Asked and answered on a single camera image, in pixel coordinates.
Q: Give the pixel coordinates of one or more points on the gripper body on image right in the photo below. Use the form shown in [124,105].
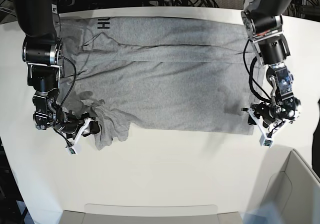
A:
[269,116]

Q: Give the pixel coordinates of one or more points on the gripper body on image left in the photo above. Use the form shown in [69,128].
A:
[68,124]

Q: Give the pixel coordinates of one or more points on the grey T-shirt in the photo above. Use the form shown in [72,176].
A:
[156,72]

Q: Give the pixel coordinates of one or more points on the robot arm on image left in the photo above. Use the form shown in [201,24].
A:
[42,51]

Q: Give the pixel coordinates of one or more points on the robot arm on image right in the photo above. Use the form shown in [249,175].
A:
[263,22]

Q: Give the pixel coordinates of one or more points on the grey bin at right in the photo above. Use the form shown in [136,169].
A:
[292,195]

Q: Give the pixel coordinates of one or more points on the grey tray at bottom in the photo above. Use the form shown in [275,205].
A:
[111,214]

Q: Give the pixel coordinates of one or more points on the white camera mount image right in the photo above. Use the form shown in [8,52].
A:
[267,137]

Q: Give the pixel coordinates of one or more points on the white camera mount image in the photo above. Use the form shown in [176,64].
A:
[75,147]
[267,137]

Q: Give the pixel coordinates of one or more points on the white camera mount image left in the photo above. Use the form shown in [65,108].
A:
[75,147]

